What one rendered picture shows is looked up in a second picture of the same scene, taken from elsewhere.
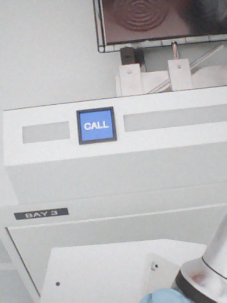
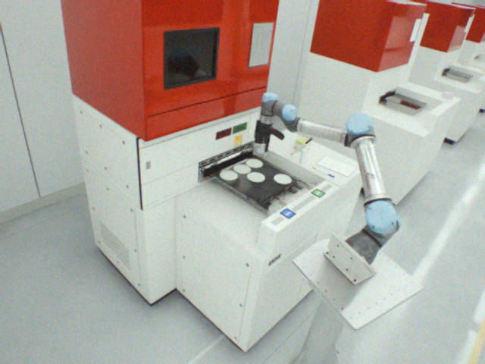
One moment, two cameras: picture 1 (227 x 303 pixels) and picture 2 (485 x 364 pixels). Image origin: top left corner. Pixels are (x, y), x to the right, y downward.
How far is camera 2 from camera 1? 1.17 m
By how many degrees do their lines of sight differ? 44
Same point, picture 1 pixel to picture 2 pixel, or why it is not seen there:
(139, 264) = (316, 251)
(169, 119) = (301, 205)
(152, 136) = (301, 210)
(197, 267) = (371, 196)
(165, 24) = (267, 192)
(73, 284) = (308, 265)
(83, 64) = (248, 217)
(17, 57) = (228, 223)
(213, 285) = (380, 196)
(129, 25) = (259, 196)
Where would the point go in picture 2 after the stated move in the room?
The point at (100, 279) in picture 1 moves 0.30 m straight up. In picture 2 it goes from (311, 259) to (327, 207)
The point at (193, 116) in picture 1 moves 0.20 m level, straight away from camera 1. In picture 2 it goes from (305, 202) to (278, 182)
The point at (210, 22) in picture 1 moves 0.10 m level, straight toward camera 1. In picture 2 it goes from (277, 188) to (289, 198)
